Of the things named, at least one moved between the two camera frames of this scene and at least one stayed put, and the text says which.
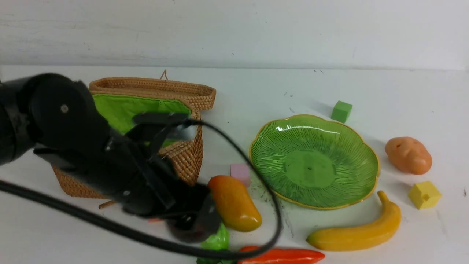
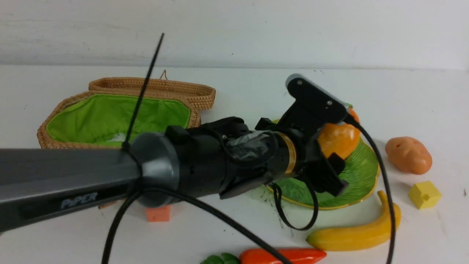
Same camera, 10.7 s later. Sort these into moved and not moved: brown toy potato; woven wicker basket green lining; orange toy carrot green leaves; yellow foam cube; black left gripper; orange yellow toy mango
Moved: orange yellow toy mango; black left gripper
Not moved: brown toy potato; yellow foam cube; woven wicker basket green lining; orange toy carrot green leaves
